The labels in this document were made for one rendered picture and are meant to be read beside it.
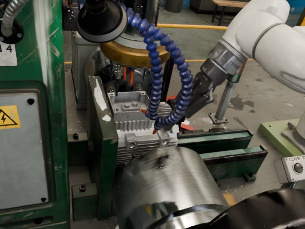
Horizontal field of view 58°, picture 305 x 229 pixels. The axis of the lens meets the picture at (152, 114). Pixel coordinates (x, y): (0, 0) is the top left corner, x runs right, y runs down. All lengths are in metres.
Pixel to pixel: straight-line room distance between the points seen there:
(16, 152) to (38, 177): 0.09
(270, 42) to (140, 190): 0.42
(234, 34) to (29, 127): 0.51
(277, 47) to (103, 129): 0.44
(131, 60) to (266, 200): 0.42
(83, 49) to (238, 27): 0.67
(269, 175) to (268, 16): 0.73
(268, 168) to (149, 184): 0.79
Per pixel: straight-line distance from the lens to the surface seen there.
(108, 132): 0.68
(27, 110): 0.56
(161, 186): 0.57
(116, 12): 0.38
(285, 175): 0.90
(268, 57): 0.65
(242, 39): 0.71
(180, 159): 0.62
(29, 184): 0.70
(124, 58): 0.64
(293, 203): 0.34
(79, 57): 1.19
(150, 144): 0.82
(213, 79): 0.74
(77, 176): 1.04
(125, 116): 0.76
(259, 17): 0.71
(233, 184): 1.14
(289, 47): 0.64
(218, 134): 1.14
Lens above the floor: 1.59
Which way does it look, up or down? 36 degrees down
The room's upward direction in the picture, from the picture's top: 11 degrees clockwise
